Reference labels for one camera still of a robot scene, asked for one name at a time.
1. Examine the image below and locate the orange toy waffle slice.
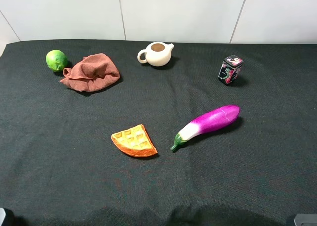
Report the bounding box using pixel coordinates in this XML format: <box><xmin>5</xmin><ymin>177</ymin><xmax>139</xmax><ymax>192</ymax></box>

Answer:
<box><xmin>111</xmin><ymin>124</ymin><xmax>158</xmax><ymax>158</ymax></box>

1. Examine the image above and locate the brown crumpled cloth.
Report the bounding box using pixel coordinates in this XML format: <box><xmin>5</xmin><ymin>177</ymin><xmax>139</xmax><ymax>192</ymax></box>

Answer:
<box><xmin>60</xmin><ymin>53</ymin><xmax>120</xmax><ymax>92</ymax></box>

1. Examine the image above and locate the cream ceramic teapot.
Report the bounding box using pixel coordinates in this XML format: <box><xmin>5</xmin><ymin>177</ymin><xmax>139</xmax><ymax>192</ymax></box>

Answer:
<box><xmin>137</xmin><ymin>42</ymin><xmax>174</xmax><ymax>67</ymax></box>

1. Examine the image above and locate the green lime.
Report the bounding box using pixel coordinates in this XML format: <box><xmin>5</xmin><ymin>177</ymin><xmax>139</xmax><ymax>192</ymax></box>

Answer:
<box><xmin>46</xmin><ymin>50</ymin><xmax>68</xmax><ymax>72</ymax></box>

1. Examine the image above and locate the black tablecloth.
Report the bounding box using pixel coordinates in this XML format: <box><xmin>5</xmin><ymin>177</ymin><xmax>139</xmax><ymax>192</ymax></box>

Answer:
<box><xmin>0</xmin><ymin>40</ymin><xmax>317</xmax><ymax>226</ymax></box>

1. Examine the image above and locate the purple toy eggplant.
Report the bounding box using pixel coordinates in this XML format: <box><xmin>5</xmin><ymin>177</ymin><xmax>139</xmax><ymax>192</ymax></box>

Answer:
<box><xmin>171</xmin><ymin>105</ymin><xmax>240</xmax><ymax>152</ymax></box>

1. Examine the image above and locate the black floral tin box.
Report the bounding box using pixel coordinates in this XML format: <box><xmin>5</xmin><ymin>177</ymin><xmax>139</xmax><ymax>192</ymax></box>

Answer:
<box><xmin>218</xmin><ymin>55</ymin><xmax>244</xmax><ymax>85</ymax></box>

